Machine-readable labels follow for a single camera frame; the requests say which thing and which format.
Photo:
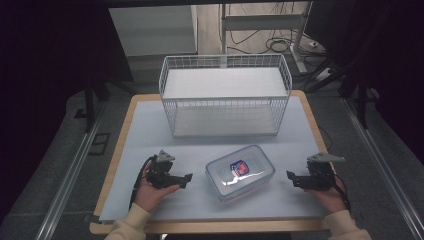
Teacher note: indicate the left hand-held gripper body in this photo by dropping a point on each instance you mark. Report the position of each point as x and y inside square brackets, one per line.
[160, 175]

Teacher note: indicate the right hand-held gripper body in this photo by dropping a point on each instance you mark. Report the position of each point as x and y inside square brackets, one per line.
[316, 176]

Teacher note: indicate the person's left hand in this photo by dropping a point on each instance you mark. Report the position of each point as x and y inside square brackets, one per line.
[150, 196]

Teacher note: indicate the person's right hand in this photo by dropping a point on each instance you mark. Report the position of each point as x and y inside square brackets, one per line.
[328, 200]

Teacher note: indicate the white table mat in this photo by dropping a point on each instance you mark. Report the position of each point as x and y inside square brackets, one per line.
[200, 206]

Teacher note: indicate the clear plastic food container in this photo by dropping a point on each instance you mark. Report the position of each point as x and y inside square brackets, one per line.
[240, 173]

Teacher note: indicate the black floor plate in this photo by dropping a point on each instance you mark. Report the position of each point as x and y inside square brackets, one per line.
[99, 144]

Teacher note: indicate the black metal stand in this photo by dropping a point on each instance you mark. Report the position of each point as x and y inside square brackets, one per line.
[89, 100]
[361, 96]

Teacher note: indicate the white power strip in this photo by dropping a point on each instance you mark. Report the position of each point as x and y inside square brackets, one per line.
[316, 45]

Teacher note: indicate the white cabinet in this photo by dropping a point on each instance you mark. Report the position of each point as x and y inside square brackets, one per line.
[153, 30]

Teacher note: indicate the white metal stand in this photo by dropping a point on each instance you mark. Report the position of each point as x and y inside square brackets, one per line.
[263, 21]

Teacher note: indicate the metal floor rail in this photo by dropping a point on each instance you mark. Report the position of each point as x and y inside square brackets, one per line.
[383, 166]
[66, 176]

